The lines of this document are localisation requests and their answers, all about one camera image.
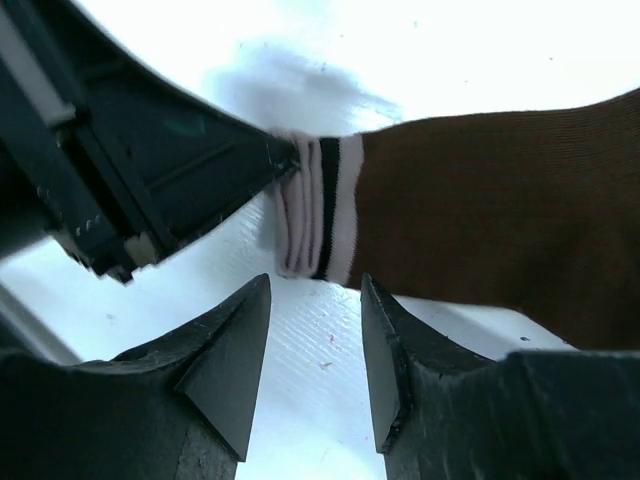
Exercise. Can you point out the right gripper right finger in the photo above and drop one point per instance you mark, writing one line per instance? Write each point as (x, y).
(441, 411)

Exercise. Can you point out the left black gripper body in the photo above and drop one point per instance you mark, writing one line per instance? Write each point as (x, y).
(94, 207)

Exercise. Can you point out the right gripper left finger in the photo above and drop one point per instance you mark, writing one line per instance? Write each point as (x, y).
(178, 407)

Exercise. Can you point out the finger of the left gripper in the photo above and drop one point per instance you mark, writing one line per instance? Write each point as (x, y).
(167, 167)

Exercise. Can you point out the brown striped-cuff sock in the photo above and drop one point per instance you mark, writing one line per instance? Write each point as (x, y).
(535, 211)

